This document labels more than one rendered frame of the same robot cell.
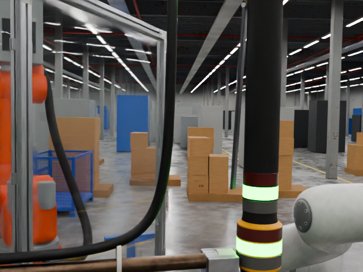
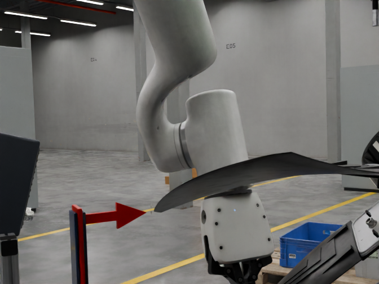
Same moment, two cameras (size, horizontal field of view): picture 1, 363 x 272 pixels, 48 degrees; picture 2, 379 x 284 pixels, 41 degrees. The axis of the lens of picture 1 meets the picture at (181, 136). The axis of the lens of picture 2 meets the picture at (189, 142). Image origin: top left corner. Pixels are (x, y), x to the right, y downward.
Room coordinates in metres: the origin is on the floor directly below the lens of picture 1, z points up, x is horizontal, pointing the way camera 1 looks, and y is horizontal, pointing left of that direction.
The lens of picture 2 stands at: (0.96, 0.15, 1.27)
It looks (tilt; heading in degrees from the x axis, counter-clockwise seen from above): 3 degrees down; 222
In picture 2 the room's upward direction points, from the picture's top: 2 degrees counter-clockwise
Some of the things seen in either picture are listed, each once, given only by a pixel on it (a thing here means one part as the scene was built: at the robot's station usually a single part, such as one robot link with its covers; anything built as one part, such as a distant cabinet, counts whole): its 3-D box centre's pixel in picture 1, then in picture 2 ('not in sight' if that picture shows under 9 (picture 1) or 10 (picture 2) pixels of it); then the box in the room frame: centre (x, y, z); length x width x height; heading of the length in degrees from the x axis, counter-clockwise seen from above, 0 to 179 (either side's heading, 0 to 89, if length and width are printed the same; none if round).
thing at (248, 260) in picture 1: (258, 256); not in sight; (0.39, -0.08, 1.54); 0.04 x 0.04 x 0.01
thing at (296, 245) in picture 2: not in sight; (318, 245); (-2.46, -1.66, 0.25); 0.60 x 0.41 x 0.22; 9
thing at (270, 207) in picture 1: (260, 203); not in sight; (0.39, -0.08, 1.59); 0.03 x 0.03 x 0.01
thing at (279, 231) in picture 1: (259, 230); not in sight; (0.39, -0.08, 1.57); 0.04 x 0.04 x 0.01
